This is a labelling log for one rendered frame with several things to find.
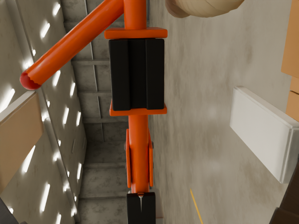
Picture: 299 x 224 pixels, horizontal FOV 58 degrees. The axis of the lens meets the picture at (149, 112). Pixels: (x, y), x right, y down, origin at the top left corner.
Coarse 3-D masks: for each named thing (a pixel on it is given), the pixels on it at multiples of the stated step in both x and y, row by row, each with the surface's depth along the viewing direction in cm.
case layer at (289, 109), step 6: (294, 78) 115; (294, 84) 115; (294, 90) 115; (288, 96) 119; (294, 96) 115; (288, 102) 120; (294, 102) 115; (288, 108) 120; (294, 108) 115; (288, 114) 120; (294, 114) 116
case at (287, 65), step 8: (296, 0) 47; (296, 8) 47; (296, 16) 48; (288, 24) 50; (296, 24) 48; (288, 32) 50; (296, 32) 48; (288, 40) 50; (296, 40) 48; (288, 48) 50; (296, 48) 48; (288, 56) 50; (296, 56) 48; (288, 64) 50; (296, 64) 48; (288, 72) 50; (296, 72) 48
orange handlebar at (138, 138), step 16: (128, 0) 25; (144, 0) 25; (128, 16) 26; (144, 16) 26; (144, 128) 29; (128, 144) 31; (144, 144) 30; (128, 160) 30; (144, 160) 31; (128, 176) 31; (144, 176) 31
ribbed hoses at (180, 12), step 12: (168, 0) 30; (180, 0) 24; (192, 0) 21; (204, 0) 20; (216, 0) 19; (228, 0) 19; (240, 0) 19; (180, 12) 30; (192, 12) 23; (204, 12) 22; (216, 12) 21
